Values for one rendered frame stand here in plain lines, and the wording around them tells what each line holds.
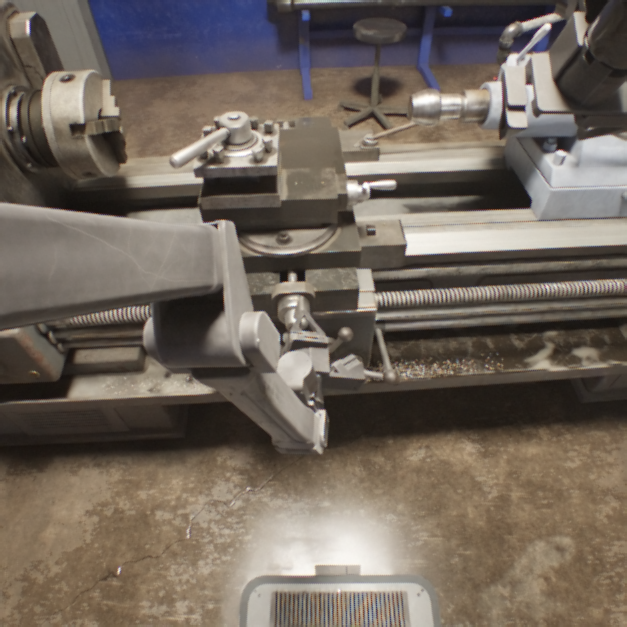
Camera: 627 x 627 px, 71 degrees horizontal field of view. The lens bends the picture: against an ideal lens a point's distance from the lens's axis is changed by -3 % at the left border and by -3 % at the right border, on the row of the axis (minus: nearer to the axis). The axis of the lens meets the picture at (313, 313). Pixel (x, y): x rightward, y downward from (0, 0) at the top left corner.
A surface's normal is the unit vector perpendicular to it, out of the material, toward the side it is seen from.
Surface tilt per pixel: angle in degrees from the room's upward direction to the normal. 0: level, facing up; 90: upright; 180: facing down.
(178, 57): 90
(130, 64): 90
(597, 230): 36
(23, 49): 90
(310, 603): 0
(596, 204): 90
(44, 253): 78
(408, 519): 0
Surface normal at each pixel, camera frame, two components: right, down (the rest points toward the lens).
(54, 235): 0.97, -0.10
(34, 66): 0.06, 0.77
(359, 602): -0.02, -0.64
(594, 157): 0.05, 0.44
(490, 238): 0.02, -0.07
